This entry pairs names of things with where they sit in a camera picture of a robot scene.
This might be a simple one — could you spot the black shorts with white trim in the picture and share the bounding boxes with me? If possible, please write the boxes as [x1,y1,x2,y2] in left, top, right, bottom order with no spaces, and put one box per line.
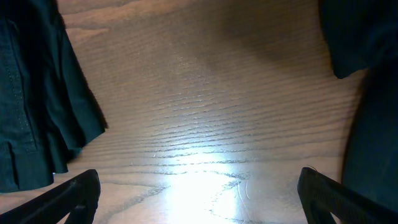
[1,0,106,193]

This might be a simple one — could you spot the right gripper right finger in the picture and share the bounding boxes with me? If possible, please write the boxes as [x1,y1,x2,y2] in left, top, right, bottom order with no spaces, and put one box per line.
[297,167,397,224]

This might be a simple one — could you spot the black garment under pile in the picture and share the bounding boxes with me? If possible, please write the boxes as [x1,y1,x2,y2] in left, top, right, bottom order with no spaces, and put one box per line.
[319,0,397,212]

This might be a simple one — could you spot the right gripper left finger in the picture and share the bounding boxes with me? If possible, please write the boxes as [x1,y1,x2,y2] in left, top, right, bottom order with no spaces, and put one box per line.
[1,169,101,224]

